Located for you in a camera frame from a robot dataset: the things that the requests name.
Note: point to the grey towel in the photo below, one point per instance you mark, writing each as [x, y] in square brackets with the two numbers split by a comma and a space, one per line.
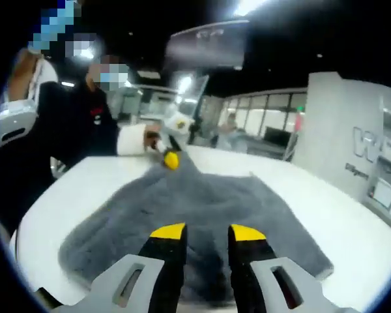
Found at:
[189, 202]

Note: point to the person's left hand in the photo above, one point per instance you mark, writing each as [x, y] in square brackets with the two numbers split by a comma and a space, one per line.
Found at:
[151, 140]

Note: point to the hanging black monitor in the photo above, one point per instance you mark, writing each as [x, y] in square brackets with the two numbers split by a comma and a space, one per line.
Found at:
[208, 45]

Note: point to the person in dark clothes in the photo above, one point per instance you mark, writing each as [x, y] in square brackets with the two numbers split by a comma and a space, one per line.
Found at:
[62, 137]

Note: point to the pink hanging tag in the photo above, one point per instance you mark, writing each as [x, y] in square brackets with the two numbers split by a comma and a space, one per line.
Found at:
[298, 122]

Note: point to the white worn device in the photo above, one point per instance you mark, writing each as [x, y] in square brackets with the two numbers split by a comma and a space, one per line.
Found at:
[14, 124]

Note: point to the glass partition wall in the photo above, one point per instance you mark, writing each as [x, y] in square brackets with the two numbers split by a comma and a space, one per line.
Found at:
[264, 111]

